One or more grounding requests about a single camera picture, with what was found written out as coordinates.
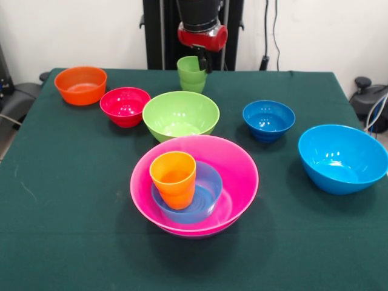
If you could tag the green cup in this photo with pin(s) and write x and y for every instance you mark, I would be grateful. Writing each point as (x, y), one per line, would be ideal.
(189, 78)

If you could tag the purple bowl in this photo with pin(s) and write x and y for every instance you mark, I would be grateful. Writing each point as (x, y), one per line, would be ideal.
(197, 237)

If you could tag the small light blue bowl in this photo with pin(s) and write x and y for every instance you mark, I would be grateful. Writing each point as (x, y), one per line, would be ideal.
(209, 188)

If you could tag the lime green bowl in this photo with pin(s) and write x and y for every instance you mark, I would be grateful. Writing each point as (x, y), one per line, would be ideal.
(179, 115)

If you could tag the orange cup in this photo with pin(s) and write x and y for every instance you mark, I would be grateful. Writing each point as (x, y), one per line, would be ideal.
(175, 188)

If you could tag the dark green tablecloth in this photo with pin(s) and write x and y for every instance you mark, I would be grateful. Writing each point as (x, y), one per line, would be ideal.
(91, 242)

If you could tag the large light blue bowl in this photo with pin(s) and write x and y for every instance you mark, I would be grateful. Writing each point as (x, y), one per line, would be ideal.
(342, 145)

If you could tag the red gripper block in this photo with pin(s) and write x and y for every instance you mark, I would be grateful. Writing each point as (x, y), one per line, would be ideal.
(206, 39)

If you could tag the small pink bowl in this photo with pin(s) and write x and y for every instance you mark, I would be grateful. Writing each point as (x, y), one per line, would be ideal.
(124, 106)

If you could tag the large pink bowl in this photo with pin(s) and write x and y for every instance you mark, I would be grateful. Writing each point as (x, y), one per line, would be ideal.
(236, 169)

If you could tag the orange bowl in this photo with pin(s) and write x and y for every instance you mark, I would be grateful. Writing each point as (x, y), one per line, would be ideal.
(80, 88)

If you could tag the dark blue bowl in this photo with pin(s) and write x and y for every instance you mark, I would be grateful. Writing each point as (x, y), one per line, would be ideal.
(268, 118)

